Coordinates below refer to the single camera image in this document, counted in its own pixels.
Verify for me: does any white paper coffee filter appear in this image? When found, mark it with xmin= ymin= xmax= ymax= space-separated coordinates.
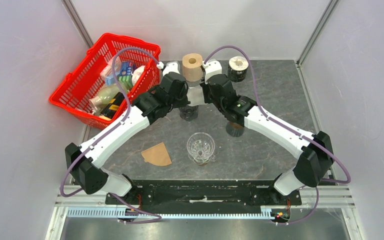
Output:
xmin=187 ymin=85 xmax=206 ymax=107

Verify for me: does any clear glass dripper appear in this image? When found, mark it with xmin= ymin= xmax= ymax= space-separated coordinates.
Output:
xmin=186 ymin=132 xmax=216 ymax=162

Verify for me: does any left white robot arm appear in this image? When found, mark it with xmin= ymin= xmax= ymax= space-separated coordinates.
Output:
xmin=64 ymin=72 xmax=189 ymax=204

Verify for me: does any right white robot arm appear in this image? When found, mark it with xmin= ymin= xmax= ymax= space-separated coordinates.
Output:
xmin=200 ymin=73 xmax=333 ymax=205

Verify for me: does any dark smoked plastic dripper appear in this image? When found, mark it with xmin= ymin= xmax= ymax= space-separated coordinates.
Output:
xmin=179 ymin=105 xmax=199 ymax=122

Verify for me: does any brown paper coffee filter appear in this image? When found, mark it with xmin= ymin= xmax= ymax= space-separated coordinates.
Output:
xmin=141 ymin=142 xmax=172 ymax=167

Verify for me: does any black wrapped paper roll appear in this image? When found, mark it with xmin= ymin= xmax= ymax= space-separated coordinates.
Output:
xmin=227 ymin=56 xmax=249 ymax=83

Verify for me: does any beige paper roll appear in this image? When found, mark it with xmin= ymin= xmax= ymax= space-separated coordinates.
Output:
xmin=182 ymin=53 xmax=203 ymax=82

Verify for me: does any white bottle in basket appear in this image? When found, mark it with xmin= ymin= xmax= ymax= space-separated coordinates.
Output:
xmin=131 ymin=65 xmax=145 ymax=86

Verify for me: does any dark glass carafe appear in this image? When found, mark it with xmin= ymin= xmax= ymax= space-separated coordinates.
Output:
xmin=225 ymin=121 xmax=245 ymax=138

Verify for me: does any blue snack box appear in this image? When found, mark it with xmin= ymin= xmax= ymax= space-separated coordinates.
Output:
xmin=118 ymin=61 xmax=136 ymax=85

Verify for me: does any pink white packet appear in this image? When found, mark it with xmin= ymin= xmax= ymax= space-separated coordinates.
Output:
xmin=100 ymin=56 xmax=122 ymax=80

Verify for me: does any black yellow package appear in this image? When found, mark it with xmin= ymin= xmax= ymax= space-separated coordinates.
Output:
xmin=99 ymin=92 xmax=125 ymax=121

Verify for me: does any small glass server cup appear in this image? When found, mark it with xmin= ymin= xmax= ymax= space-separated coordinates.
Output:
xmin=192 ymin=156 xmax=213 ymax=166

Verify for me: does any red plastic shopping basket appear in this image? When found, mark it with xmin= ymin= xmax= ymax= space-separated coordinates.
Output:
xmin=49 ymin=33 xmax=161 ymax=130

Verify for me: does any pale green liquid bottle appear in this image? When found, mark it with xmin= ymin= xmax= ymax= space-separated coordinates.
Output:
xmin=88 ymin=83 xmax=121 ymax=114

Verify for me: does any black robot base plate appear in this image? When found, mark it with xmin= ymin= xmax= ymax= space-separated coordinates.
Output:
xmin=122 ymin=179 xmax=302 ymax=214

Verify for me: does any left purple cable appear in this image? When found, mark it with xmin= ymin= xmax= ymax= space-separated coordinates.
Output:
xmin=60 ymin=46 xmax=165 ymax=225

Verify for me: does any aluminium slotted rail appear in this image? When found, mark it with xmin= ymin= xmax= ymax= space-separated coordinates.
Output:
xmin=54 ymin=185 xmax=356 ymax=220

